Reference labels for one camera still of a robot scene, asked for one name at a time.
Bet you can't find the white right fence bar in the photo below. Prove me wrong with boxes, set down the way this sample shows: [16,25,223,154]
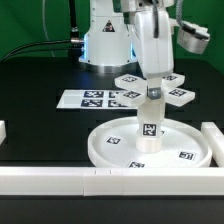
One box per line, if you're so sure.
[201,122,224,168]

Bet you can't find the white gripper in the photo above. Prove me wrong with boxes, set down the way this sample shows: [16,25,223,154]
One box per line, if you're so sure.
[129,7,174,100]

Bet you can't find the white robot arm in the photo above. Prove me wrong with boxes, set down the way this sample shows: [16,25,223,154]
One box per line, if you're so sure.
[79,0,174,100]

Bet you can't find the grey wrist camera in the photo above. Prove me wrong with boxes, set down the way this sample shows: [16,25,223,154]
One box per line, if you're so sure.
[177,22,210,54]

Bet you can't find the white marker sheet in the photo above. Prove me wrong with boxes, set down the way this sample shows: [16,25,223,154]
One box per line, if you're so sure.
[57,90,126,109]

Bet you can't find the white cross-shaped table base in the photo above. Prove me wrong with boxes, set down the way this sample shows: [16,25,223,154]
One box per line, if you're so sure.
[114,73,195,108]

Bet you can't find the black cable with connector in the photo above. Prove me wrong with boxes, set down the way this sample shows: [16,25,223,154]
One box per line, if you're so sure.
[0,0,86,63]

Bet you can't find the white left fence bar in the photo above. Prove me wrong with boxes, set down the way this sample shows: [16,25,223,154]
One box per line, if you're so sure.
[0,120,6,145]

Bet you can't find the white round table top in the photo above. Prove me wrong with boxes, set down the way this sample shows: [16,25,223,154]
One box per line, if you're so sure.
[88,117,212,168]

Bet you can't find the white fence bar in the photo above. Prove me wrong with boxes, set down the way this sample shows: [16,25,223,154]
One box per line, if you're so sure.
[201,122,224,168]
[0,167,224,196]
[0,120,6,145]

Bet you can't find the white front fence bar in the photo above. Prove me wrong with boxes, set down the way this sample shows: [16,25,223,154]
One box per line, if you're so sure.
[0,167,224,196]

